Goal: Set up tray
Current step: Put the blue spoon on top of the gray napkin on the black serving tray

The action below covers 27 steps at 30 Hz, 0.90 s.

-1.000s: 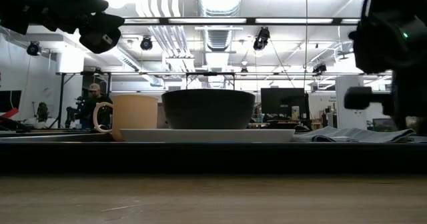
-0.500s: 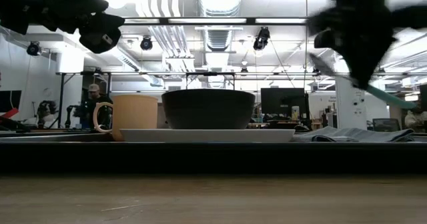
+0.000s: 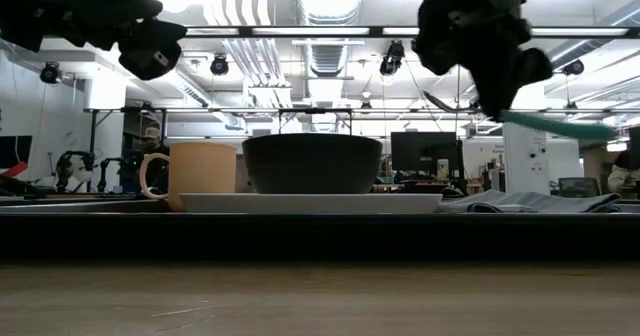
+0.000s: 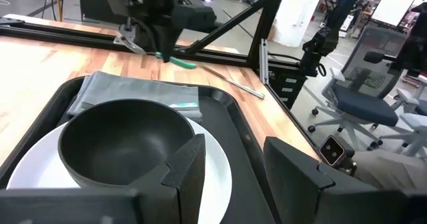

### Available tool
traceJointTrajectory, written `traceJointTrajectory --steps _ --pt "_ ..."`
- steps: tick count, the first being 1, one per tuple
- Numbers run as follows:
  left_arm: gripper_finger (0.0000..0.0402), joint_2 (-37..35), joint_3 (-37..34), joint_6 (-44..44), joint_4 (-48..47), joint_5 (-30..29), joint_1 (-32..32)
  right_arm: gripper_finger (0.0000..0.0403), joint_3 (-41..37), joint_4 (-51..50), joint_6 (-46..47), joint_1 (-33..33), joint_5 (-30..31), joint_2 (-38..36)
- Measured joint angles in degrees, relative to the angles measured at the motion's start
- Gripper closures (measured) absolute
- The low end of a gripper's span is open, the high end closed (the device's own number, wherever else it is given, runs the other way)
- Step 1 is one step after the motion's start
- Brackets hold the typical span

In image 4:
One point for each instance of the small square stereo camera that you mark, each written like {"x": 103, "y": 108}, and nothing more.
{"x": 332, "y": 150}

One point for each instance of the black aluminium frame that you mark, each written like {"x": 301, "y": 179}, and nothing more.
{"x": 50, "y": 34}

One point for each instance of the white round plate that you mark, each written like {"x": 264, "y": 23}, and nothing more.
{"x": 36, "y": 174}

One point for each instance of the grey office chair blue seat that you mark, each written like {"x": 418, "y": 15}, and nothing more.
{"x": 363, "y": 107}

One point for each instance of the black side desk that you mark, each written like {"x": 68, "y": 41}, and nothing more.
{"x": 91, "y": 4}

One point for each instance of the white pillar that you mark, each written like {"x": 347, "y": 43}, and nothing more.
{"x": 297, "y": 14}

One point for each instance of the light grey office chair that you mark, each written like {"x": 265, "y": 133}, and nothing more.
{"x": 413, "y": 120}

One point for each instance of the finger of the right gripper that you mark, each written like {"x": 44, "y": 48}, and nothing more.
{"x": 146, "y": 34}
{"x": 166, "y": 40}

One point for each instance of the black serving tray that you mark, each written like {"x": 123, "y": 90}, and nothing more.
{"x": 230, "y": 144}

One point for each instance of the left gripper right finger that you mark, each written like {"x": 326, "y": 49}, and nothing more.
{"x": 293, "y": 184}

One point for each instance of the silver aluminium bar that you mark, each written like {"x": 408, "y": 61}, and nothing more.
{"x": 264, "y": 62}

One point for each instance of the grey cloth napkin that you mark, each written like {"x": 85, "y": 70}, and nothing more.
{"x": 133, "y": 89}

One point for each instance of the black bowl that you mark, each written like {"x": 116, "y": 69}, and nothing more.
{"x": 116, "y": 140}

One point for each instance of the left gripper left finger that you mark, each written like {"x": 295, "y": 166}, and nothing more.
{"x": 187, "y": 170}

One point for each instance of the black labelled drawer cabinet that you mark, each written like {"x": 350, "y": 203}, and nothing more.
{"x": 287, "y": 90}

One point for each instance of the whiteboard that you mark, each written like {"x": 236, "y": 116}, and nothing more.
{"x": 393, "y": 9}

